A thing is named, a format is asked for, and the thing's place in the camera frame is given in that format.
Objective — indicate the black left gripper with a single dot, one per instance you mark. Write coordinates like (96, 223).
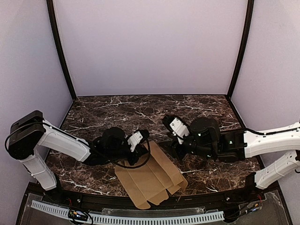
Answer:
(137, 154)

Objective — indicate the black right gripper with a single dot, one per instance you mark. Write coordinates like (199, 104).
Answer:
(179, 148)

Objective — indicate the brown cardboard box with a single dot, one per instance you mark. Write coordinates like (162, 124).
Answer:
(154, 181)

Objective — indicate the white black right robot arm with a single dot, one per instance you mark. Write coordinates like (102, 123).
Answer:
(203, 138)

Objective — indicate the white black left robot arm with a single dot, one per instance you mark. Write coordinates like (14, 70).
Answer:
(113, 146)

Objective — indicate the small green circuit board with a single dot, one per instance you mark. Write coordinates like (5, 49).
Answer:
(77, 215)

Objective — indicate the right small circuit board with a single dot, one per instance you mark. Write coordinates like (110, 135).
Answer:
(253, 208)

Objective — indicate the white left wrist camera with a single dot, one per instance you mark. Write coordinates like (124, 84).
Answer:
(134, 140)

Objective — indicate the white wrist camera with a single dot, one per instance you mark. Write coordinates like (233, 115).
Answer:
(179, 129)
(134, 140)

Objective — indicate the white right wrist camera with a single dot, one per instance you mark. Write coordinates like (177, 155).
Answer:
(179, 129)

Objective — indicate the white slotted cable duct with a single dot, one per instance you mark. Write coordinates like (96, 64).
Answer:
(127, 217)

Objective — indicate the black left frame post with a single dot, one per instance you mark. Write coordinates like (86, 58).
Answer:
(59, 48)

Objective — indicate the black frame post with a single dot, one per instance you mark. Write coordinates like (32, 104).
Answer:
(242, 48)
(59, 48)

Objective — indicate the black right frame post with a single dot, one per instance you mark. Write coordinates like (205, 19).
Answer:
(242, 48)

